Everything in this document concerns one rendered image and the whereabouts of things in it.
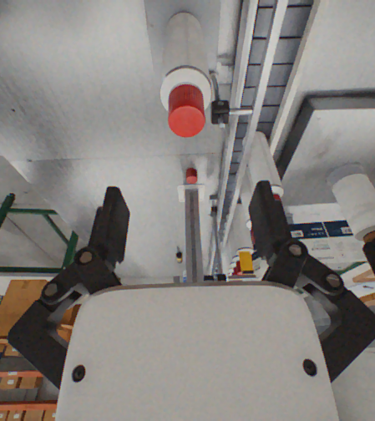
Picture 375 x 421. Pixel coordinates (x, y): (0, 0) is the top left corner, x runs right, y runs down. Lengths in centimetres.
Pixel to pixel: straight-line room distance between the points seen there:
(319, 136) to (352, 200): 18
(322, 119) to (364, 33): 15
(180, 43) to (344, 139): 47
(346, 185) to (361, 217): 9
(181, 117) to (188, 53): 8
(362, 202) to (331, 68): 30
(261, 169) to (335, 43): 26
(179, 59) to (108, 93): 32
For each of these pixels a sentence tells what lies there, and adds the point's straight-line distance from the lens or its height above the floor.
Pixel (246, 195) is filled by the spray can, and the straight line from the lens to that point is 55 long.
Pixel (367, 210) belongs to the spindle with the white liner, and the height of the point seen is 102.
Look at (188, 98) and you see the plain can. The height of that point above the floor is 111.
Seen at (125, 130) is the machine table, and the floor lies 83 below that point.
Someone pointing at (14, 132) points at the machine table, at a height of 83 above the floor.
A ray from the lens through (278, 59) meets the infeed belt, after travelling 48.
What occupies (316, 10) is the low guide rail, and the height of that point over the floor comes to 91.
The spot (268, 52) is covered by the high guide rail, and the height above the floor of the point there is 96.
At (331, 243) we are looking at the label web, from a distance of 85.
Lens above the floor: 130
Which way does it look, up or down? 34 degrees down
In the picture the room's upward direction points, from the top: 179 degrees clockwise
